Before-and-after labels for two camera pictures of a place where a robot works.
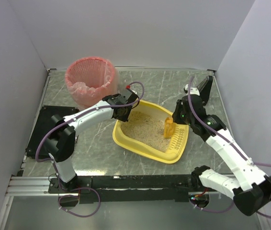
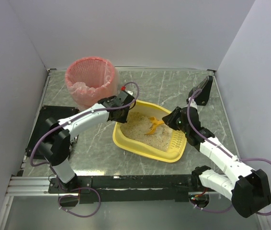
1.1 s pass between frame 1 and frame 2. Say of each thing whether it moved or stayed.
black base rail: stayed
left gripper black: stayed
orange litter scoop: moved
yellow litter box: stayed
